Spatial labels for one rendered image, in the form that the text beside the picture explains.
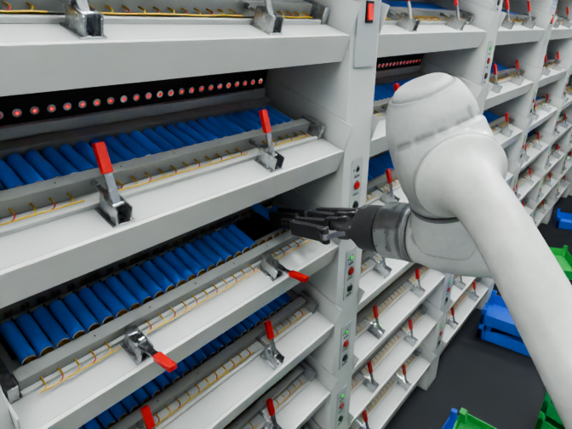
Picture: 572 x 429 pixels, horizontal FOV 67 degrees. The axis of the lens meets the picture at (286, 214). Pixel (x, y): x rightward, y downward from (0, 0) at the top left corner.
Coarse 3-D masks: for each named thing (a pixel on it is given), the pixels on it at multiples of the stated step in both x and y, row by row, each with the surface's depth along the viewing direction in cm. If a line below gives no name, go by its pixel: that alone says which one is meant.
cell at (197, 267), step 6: (174, 252) 73; (180, 252) 73; (186, 252) 74; (180, 258) 73; (186, 258) 72; (192, 258) 73; (186, 264) 72; (192, 264) 72; (198, 264) 72; (192, 270) 71; (198, 270) 71
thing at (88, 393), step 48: (288, 192) 94; (192, 240) 79; (336, 240) 89; (240, 288) 73; (288, 288) 81; (192, 336) 63; (0, 384) 49; (48, 384) 52; (96, 384) 54; (144, 384) 60
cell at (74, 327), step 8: (56, 304) 59; (64, 304) 60; (56, 312) 58; (64, 312) 58; (64, 320) 58; (72, 320) 58; (64, 328) 58; (72, 328) 57; (80, 328) 57; (72, 336) 57
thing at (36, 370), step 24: (288, 240) 83; (240, 264) 74; (192, 288) 67; (216, 288) 70; (144, 312) 61; (96, 336) 56; (48, 360) 52; (72, 360) 55; (96, 360) 55; (24, 384) 50
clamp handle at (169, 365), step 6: (144, 336) 57; (138, 342) 57; (144, 342) 58; (144, 348) 57; (150, 348) 57; (150, 354) 56; (156, 354) 55; (162, 354) 55; (156, 360) 55; (162, 360) 54; (168, 360) 54; (162, 366) 54; (168, 366) 53; (174, 366) 54
